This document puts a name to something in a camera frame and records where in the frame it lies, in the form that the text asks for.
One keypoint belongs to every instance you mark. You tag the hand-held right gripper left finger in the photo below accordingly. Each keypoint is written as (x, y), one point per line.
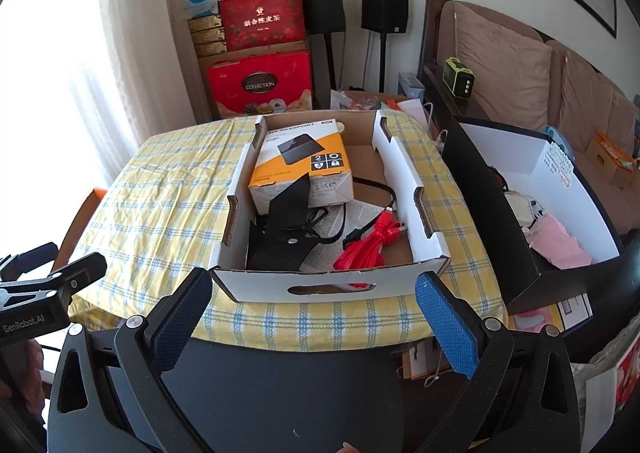
(180, 323)

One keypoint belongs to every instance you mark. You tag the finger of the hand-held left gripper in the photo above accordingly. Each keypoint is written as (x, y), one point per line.
(35, 255)
(82, 273)

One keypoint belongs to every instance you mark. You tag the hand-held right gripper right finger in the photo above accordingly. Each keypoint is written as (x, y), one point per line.
(447, 328)

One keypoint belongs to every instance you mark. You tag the white cardboard tray box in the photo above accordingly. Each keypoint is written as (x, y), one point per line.
(260, 285)

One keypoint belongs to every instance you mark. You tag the black pouch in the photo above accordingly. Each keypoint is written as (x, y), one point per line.
(285, 228)

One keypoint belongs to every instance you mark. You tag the printed text leaflet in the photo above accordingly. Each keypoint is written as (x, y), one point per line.
(350, 213)

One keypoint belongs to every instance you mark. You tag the orange white hard drive box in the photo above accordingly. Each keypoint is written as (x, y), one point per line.
(325, 183)

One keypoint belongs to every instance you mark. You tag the person's left hand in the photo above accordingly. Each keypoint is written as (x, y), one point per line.
(36, 358)

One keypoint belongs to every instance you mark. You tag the person's right hand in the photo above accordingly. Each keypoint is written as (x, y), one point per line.
(351, 448)

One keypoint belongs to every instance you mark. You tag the orange chair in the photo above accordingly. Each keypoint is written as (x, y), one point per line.
(92, 198)

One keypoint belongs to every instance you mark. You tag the yellow plaid tablecloth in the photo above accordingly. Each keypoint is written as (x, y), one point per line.
(165, 193)

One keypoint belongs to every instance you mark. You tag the white red label box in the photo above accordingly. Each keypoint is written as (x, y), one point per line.
(570, 310)

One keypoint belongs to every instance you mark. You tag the white chargers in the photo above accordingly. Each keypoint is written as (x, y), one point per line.
(520, 210)

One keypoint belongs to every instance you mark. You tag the pink bag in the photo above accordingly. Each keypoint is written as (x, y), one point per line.
(560, 243)

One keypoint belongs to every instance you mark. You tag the red printed bag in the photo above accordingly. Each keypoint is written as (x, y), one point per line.
(629, 368)

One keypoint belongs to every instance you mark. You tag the black white storage box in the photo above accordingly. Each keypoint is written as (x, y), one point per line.
(505, 148)

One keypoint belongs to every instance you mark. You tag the brown sofa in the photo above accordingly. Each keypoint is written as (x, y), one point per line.
(615, 203)

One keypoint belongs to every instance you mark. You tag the white curtain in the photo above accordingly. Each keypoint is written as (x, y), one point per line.
(125, 58)

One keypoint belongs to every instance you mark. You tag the white paper bag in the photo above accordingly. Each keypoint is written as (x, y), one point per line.
(415, 110)

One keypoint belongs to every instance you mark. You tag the light blue toy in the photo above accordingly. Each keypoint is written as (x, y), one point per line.
(555, 133)

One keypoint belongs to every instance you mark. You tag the orange cardboard box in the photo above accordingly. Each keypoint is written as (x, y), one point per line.
(605, 163)

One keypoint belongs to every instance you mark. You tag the brown cardboard box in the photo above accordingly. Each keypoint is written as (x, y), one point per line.
(207, 64)

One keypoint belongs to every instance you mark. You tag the cardboard box of clutter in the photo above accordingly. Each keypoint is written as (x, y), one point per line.
(360, 100)

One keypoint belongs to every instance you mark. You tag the grey box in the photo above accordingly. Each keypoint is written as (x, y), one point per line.
(410, 83)

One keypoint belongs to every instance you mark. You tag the green black portable device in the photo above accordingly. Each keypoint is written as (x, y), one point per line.
(457, 75)

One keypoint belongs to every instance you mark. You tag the red pastry gift box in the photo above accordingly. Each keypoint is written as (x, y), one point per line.
(260, 83)

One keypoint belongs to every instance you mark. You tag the gold flat box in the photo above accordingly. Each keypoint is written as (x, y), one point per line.
(207, 36)
(210, 49)
(205, 23)

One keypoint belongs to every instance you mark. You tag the large brown cushion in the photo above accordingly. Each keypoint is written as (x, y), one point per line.
(500, 68)

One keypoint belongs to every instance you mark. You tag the blue white tissue pack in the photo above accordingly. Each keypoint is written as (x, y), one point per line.
(200, 3)

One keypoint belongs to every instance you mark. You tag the red tea gift bag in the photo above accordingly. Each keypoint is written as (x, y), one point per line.
(260, 18)

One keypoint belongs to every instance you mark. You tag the black speaker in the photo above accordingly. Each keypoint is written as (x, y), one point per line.
(384, 5)
(322, 3)

